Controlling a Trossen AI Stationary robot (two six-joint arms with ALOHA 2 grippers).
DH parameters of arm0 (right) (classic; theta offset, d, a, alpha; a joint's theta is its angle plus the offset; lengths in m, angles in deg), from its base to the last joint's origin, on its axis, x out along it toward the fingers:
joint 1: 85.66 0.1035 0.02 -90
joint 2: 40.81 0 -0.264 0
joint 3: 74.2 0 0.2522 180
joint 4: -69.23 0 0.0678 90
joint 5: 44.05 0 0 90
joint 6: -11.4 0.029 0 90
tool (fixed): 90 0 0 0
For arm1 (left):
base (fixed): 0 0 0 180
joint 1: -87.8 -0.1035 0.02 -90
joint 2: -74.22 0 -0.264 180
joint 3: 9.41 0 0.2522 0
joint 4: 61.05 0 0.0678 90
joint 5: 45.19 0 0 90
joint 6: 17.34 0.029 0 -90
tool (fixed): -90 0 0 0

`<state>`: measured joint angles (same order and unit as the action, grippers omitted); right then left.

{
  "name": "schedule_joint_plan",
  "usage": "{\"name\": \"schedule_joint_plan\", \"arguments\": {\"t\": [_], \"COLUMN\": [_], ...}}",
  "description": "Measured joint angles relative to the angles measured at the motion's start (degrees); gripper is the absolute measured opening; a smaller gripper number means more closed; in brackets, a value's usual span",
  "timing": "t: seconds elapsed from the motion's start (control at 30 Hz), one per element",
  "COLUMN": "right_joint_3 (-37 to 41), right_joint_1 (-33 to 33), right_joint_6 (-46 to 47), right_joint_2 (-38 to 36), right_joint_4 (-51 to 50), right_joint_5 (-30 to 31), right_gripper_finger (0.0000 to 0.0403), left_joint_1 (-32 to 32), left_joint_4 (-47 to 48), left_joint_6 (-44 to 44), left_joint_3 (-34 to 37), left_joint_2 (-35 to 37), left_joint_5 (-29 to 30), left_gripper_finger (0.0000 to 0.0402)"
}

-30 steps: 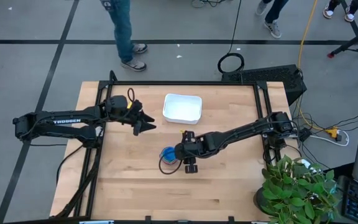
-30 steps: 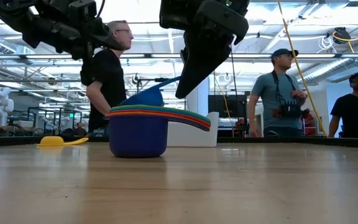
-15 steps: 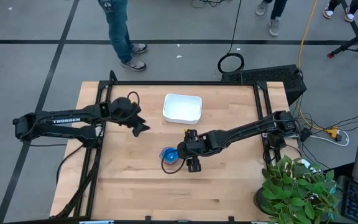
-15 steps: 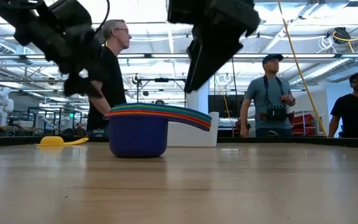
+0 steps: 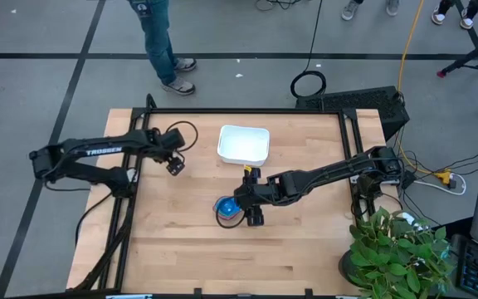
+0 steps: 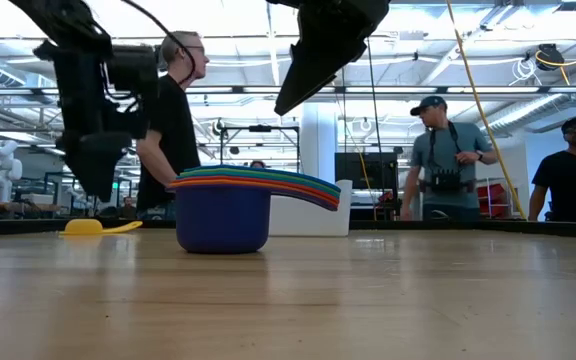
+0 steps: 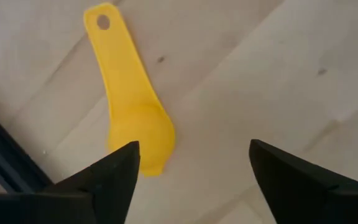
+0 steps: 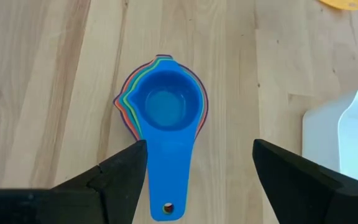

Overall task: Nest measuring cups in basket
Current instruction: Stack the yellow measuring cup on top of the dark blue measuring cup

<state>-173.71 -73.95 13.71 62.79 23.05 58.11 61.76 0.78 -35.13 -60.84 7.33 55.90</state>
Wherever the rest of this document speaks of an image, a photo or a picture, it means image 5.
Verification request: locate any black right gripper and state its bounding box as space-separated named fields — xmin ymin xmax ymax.
xmin=233 ymin=165 xmax=297 ymax=228

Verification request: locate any teal plastic measuring cup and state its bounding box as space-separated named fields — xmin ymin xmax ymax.
xmin=213 ymin=195 xmax=243 ymax=220

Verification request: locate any white plastic basket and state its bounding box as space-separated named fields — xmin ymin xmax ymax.
xmin=216 ymin=124 xmax=271 ymax=167

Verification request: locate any person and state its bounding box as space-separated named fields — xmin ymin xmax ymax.
xmin=129 ymin=0 xmax=198 ymax=96
xmin=340 ymin=0 xmax=402 ymax=22
xmin=431 ymin=0 xmax=478 ymax=30

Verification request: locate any black computer tower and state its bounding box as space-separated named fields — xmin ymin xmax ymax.
xmin=295 ymin=86 xmax=411 ymax=142

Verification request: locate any green potted plant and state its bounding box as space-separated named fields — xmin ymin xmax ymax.
xmin=337 ymin=206 xmax=459 ymax=299

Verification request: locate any white power adapter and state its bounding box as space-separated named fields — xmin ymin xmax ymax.
xmin=400 ymin=211 xmax=419 ymax=228

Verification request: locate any black tripod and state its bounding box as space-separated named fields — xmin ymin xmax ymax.
xmin=437 ymin=31 xmax=478 ymax=113

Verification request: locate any black aluminium table frame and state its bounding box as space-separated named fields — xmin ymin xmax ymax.
xmin=67 ymin=93 xmax=385 ymax=299

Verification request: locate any black coiled floor cable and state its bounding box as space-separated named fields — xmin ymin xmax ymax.
xmin=290 ymin=0 xmax=327 ymax=100

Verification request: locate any white cable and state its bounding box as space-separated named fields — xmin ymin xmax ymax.
xmin=412 ymin=172 xmax=468 ymax=197

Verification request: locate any yellow cable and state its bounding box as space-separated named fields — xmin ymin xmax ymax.
xmin=395 ymin=0 xmax=455 ymax=187

